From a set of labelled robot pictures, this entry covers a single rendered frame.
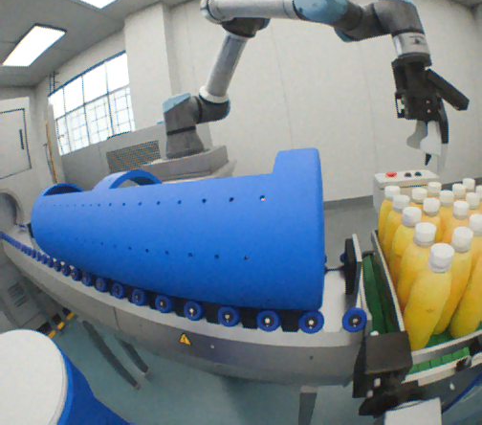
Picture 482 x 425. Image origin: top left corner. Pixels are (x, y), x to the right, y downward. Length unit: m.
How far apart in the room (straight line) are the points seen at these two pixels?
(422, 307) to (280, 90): 3.01
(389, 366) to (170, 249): 0.35
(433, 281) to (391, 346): 0.10
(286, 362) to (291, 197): 0.33
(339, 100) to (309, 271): 3.02
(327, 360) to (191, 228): 0.35
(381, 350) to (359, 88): 3.19
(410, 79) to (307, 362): 0.54
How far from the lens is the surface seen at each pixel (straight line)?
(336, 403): 1.38
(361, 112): 3.32
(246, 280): 0.34
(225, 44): 0.81
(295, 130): 3.15
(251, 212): 0.31
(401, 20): 0.49
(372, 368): 0.33
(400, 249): 0.48
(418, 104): 0.45
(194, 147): 0.86
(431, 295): 0.36
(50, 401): 0.37
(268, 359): 0.50
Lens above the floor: 1.28
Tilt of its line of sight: 13 degrees down
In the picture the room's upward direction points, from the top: 9 degrees counter-clockwise
